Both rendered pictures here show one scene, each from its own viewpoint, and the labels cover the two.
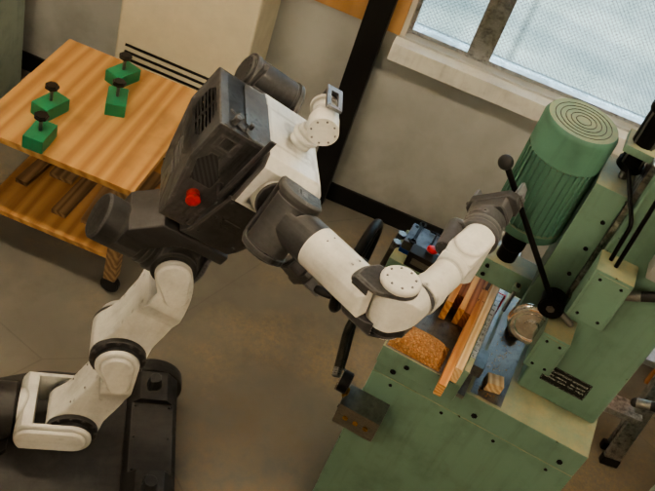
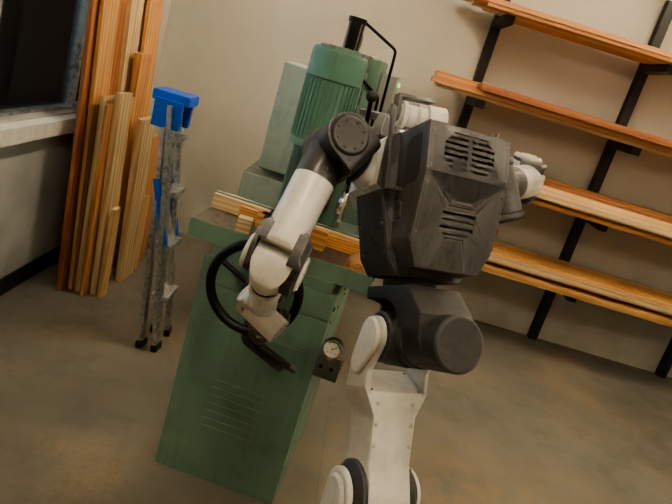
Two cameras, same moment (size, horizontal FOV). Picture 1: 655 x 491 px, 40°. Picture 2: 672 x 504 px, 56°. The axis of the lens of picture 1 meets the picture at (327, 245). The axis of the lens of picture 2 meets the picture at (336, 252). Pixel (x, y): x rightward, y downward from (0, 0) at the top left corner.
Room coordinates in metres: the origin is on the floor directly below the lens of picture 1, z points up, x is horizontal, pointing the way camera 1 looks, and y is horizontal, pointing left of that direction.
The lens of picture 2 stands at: (1.81, 1.58, 1.48)
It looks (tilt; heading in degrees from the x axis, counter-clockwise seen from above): 16 degrees down; 265
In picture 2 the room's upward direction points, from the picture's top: 17 degrees clockwise
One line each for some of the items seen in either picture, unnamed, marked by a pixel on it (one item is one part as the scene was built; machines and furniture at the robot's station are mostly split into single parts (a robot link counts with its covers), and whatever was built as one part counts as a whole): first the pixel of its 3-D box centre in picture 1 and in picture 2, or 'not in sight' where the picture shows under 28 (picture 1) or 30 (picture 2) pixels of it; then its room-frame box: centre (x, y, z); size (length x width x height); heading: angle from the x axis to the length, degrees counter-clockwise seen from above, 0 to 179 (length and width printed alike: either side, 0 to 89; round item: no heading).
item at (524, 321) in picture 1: (531, 324); (342, 205); (1.65, -0.54, 1.02); 0.12 x 0.03 x 0.12; 80
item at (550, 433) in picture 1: (499, 358); (288, 264); (1.77, -0.55, 0.76); 0.57 x 0.45 x 0.09; 80
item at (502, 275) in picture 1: (505, 273); not in sight; (1.79, -0.45, 1.03); 0.14 x 0.07 x 0.09; 80
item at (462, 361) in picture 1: (488, 301); (296, 226); (1.78, -0.45, 0.92); 0.60 x 0.02 x 0.05; 170
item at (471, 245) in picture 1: (464, 255); not in sight; (1.41, -0.26, 1.33); 0.13 x 0.07 x 0.09; 157
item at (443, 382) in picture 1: (472, 318); (318, 237); (1.71, -0.41, 0.92); 0.56 x 0.02 x 0.04; 170
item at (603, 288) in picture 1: (601, 290); not in sight; (1.61, -0.61, 1.22); 0.09 x 0.08 x 0.15; 80
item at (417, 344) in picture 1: (421, 342); (361, 260); (1.56, -0.30, 0.92); 0.14 x 0.09 x 0.04; 80
